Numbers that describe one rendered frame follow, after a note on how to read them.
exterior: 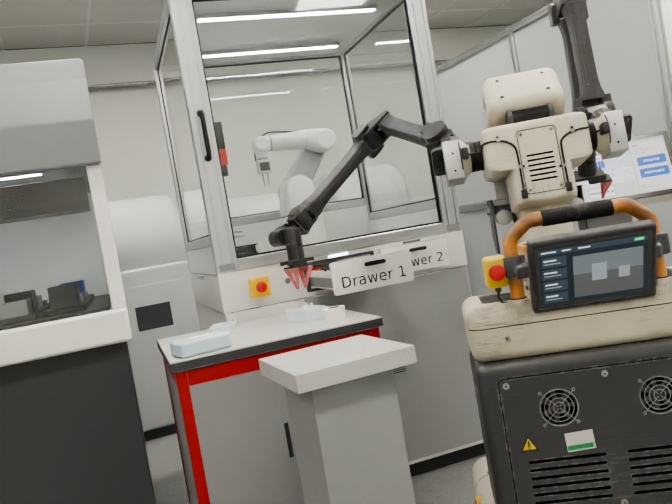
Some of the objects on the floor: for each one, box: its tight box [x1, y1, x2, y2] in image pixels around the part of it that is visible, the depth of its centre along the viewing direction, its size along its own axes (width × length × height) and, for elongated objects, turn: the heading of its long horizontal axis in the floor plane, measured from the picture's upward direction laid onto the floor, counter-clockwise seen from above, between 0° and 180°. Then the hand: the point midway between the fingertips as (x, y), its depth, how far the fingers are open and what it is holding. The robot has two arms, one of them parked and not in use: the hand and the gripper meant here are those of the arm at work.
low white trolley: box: [157, 305, 383, 504], centre depth 216 cm, size 58×62×76 cm
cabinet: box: [195, 266, 485, 477], centre depth 304 cm, size 95×103×80 cm
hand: (301, 286), depth 224 cm, fingers open, 3 cm apart
